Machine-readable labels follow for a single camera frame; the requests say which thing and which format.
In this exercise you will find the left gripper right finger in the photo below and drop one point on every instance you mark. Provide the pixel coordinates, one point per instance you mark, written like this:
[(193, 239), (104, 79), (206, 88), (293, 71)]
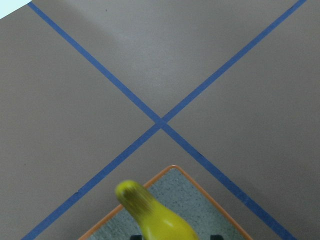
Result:
[(216, 237)]

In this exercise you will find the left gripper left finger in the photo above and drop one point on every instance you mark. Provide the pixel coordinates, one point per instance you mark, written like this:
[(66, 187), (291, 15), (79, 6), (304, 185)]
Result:
[(136, 237)]

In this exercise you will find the grey square plate orange rim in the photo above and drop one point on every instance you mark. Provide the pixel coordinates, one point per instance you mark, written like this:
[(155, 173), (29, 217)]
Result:
[(175, 189)]

